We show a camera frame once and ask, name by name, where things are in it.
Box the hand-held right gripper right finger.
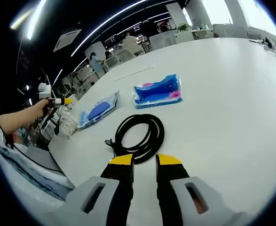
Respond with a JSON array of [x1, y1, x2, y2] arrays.
[[155, 153, 237, 226]]

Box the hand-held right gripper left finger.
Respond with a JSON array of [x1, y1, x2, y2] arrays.
[[64, 154, 135, 226]]

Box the clear water bottle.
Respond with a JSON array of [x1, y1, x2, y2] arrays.
[[59, 103, 74, 125]]

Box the blue wet wipes pack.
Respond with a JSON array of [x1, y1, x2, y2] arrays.
[[77, 90, 120, 130]]

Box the blue tissue pack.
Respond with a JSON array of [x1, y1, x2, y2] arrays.
[[131, 73, 183, 110]]

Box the white tabletop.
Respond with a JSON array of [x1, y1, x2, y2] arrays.
[[48, 37, 276, 226]]

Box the person's left hand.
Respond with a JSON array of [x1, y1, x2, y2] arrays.
[[33, 98, 50, 117]]

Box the black tripod stand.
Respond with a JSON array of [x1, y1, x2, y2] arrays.
[[40, 68, 61, 135]]

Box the ceiling air conditioner vent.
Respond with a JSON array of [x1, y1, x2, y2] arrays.
[[53, 28, 82, 52]]

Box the white office chair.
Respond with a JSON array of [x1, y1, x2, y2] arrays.
[[106, 55, 124, 70]]

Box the person's white shirt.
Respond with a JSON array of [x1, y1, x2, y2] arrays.
[[0, 101, 75, 203]]

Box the person's blue jeans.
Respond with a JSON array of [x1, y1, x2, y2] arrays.
[[0, 145, 67, 202]]

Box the long ceiling light strip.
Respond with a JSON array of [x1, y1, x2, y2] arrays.
[[71, 0, 152, 57]]

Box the grey office chair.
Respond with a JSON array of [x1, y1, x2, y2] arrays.
[[149, 30, 177, 50]]

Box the green potted plant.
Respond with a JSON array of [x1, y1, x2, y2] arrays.
[[177, 23, 191, 32]]

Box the large bright window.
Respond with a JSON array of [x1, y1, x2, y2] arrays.
[[237, 0, 276, 40], [202, 0, 234, 25]]

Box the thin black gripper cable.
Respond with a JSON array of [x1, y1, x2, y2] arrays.
[[0, 105, 63, 173]]

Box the pile of cables and devices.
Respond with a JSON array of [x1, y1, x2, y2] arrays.
[[249, 36, 276, 60]]

